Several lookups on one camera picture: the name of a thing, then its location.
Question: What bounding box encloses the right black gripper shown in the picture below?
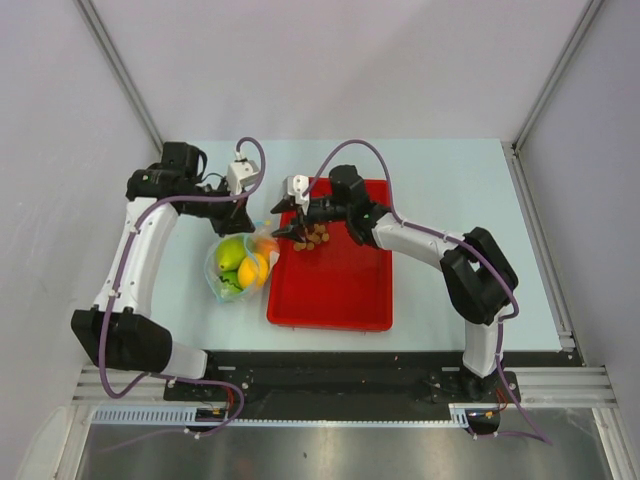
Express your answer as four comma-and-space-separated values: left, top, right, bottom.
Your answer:
271, 197, 350, 244

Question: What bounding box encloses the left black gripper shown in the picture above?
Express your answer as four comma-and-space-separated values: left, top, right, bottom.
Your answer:
181, 177, 254, 237

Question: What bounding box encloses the green pear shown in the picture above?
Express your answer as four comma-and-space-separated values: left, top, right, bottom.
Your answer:
215, 236, 247, 272

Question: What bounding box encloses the orange papaya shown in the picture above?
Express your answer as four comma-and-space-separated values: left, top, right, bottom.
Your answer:
255, 237, 279, 258

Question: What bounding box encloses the clear zip top bag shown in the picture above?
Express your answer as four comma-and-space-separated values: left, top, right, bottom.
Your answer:
204, 220, 280, 303

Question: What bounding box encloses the yellow lemon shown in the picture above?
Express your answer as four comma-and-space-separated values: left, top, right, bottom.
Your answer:
237, 253, 269, 290

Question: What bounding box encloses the green guava black stripe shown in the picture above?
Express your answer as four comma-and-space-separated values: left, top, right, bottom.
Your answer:
218, 271, 243, 299

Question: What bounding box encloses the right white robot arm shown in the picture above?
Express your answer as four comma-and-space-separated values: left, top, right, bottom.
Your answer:
271, 165, 519, 401

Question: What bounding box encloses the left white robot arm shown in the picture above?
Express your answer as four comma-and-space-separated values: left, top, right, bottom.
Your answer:
71, 142, 266, 400

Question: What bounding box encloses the brown longan bunch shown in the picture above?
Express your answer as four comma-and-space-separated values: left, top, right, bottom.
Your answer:
293, 224, 330, 252

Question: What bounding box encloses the red plastic tray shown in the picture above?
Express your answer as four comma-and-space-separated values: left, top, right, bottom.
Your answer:
265, 178, 395, 333

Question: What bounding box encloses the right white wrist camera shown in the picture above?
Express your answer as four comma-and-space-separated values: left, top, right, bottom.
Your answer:
283, 175, 310, 206

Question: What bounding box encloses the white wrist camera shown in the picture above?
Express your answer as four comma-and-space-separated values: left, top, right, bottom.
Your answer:
283, 175, 310, 206
226, 159, 260, 195

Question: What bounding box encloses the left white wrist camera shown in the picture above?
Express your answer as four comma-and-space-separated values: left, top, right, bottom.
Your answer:
226, 159, 260, 195

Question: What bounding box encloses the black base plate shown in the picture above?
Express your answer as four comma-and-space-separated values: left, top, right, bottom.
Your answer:
164, 351, 520, 403

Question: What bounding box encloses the white cable duct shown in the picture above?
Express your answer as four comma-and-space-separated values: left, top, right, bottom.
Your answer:
92, 405, 468, 429

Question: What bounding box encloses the aluminium rail frame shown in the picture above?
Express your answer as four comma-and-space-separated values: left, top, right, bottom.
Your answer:
71, 365, 617, 408

